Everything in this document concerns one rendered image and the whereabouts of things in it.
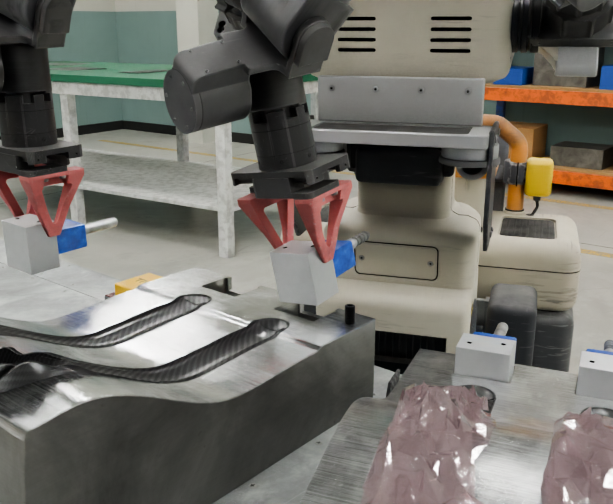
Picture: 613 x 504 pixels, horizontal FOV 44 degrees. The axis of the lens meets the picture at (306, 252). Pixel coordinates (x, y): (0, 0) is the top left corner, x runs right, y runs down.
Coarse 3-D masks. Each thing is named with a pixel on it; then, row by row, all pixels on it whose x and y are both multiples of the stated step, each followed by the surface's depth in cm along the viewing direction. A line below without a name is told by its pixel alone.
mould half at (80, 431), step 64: (0, 320) 69; (64, 320) 75; (192, 320) 74; (320, 320) 74; (64, 384) 51; (128, 384) 55; (192, 384) 62; (256, 384) 62; (320, 384) 69; (0, 448) 48; (64, 448) 48; (128, 448) 52; (192, 448) 57; (256, 448) 63
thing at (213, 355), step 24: (144, 312) 77; (168, 312) 78; (24, 336) 62; (48, 336) 68; (72, 336) 70; (96, 336) 72; (120, 336) 73; (240, 336) 71; (264, 336) 72; (0, 360) 53; (24, 360) 54; (48, 360) 56; (72, 360) 58; (192, 360) 67; (216, 360) 67; (0, 384) 49; (24, 384) 51
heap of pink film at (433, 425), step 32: (416, 416) 50; (448, 416) 50; (480, 416) 53; (576, 416) 53; (384, 448) 50; (416, 448) 48; (448, 448) 49; (480, 448) 50; (576, 448) 46; (608, 448) 47; (384, 480) 46; (416, 480) 46; (448, 480) 46; (544, 480) 47; (576, 480) 45; (608, 480) 45
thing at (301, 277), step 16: (352, 240) 80; (272, 256) 75; (288, 256) 73; (304, 256) 72; (336, 256) 76; (352, 256) 78; (288, 272) 74; (304, 272) 73; (320, 272) 73; (336, 272) 76; (288, 288) 75; (304, 288) 73; (320, 288) 73; (336, 288) 75
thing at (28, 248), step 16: (16, 224) 81; (32, 224) 81; (64, 224) 86; (80, 224) 86; (96, 224) 89; (112, 224) 91; (16, 240) 82; (32, 240) 81; (48, 240) 82; (64, 240) 84; (80, 240) 86; (16, 256) 83; (32, 256) 81; (48, 256) 83; (32, 272) 82
